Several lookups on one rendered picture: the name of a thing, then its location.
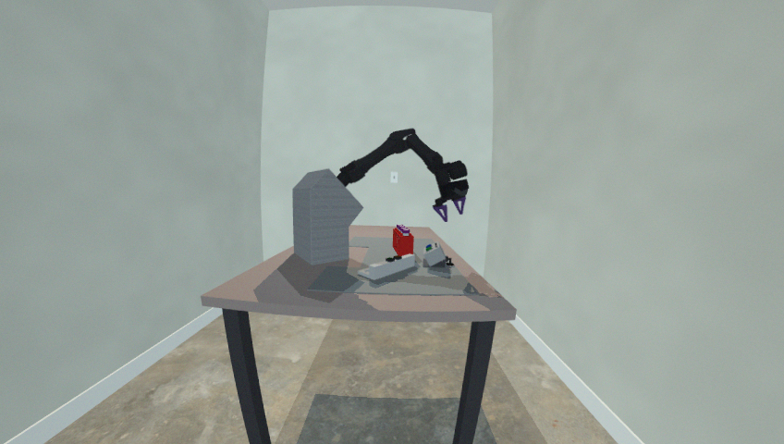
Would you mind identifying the grey flat mat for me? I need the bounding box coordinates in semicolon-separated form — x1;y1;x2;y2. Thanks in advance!
307;237;479;295

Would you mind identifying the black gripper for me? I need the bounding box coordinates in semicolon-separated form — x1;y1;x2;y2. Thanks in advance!
433;183;466;222

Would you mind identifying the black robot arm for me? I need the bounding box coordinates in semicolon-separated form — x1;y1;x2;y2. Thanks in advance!
337;129;469;198

